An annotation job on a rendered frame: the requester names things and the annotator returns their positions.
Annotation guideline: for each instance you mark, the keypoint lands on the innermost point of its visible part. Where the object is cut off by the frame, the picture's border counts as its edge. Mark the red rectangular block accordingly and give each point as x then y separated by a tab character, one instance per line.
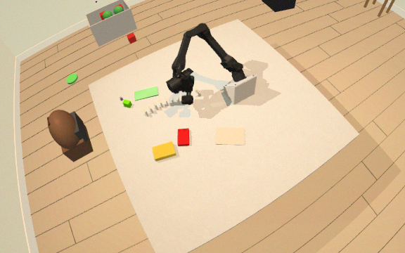
183	137

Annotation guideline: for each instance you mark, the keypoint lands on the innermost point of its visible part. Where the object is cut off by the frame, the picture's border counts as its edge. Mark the small green block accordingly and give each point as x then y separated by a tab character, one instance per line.
127	103

